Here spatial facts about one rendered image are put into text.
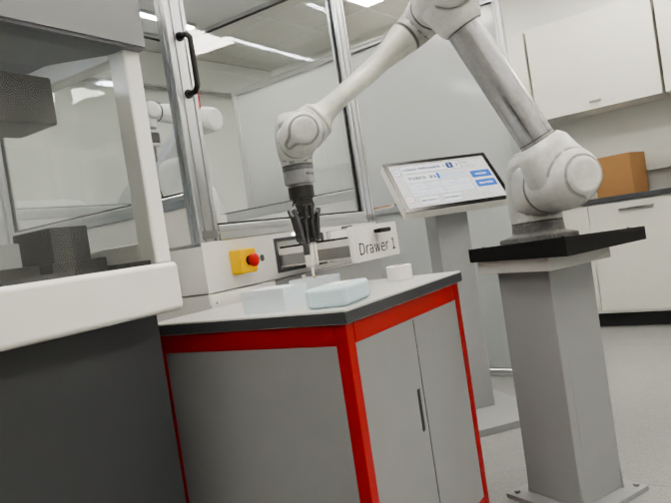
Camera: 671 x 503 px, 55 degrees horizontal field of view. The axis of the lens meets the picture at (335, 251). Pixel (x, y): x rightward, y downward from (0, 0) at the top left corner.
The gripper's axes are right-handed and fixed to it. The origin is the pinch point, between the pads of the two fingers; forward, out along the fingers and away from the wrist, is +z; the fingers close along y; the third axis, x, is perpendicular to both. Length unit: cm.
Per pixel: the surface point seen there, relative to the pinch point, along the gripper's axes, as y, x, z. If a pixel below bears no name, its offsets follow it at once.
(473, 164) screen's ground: 135, 3, -28
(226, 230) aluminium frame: -12.2, 20.4, -10.9
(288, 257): 11.3, 18.4, 0.3
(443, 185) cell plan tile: 115, 10, -20
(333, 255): 12.3, 1.2, 1.6
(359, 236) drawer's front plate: 15.4, -7.6, -3.2
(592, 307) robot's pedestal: 53, -62, 29
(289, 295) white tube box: -38.7, -22.4, 7.4
